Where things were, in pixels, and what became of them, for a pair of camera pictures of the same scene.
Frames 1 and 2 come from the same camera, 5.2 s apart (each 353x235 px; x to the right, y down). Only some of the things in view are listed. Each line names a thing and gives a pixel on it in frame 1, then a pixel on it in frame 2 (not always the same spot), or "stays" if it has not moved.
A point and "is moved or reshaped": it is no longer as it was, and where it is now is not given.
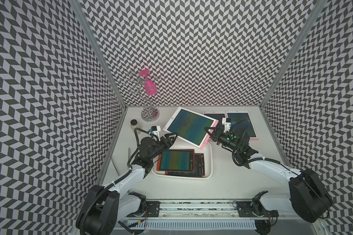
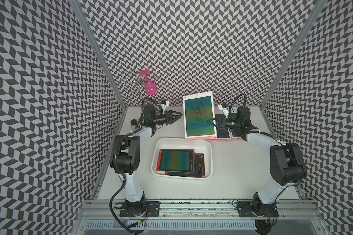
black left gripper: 170,142 to 169,118
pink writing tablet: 189,127 is moved or reshaped
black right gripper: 216,133 to 223,119
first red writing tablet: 177,160 stays
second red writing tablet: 199,168 stays
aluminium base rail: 200,209 stays
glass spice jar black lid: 134,125 stays
